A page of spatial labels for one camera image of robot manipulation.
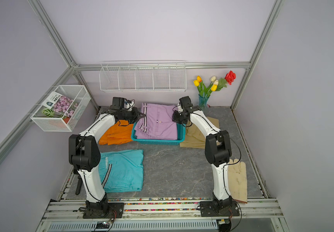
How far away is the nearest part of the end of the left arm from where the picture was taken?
728 mm

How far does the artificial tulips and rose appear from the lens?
2.91 feet

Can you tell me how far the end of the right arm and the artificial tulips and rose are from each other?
0.24 m

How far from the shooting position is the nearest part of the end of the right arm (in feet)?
2.37
